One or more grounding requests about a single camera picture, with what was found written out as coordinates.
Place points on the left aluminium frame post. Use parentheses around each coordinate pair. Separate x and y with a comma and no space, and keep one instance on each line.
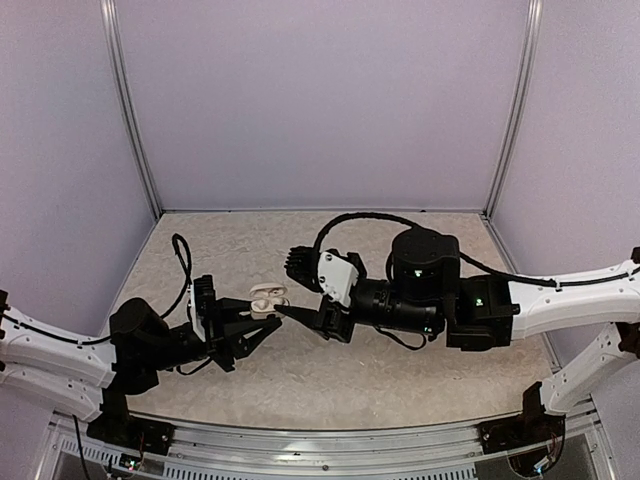
(115,49)

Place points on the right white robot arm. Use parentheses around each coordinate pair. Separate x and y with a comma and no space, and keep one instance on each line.
(424,293)

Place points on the white earbud charging case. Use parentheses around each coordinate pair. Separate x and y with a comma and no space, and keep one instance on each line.
(265,297)

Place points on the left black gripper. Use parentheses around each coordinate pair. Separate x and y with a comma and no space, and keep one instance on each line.
(227,330)

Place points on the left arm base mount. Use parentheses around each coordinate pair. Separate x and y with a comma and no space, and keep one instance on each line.
(135,433)

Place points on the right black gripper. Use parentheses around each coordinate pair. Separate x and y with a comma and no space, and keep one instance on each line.
(319,319)

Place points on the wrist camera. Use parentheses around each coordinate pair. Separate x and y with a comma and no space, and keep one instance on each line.
(338,275)
(202,298)

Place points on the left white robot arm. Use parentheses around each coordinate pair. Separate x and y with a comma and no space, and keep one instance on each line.
(92,378)

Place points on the front aluminium rail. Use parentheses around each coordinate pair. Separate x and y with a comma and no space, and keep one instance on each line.
(212,451)

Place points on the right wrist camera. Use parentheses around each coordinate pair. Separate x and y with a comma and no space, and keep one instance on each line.
(338,275)

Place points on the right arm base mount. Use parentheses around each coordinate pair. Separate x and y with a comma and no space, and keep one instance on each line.
(518,431)

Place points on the right aluminium frame post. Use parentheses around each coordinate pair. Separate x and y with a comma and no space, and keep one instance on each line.
(517,107)

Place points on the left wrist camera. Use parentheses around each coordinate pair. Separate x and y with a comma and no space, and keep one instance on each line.
(202,298)

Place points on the aluminium frame post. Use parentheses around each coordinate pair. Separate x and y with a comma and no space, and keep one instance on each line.
(115,49)
(517,107)

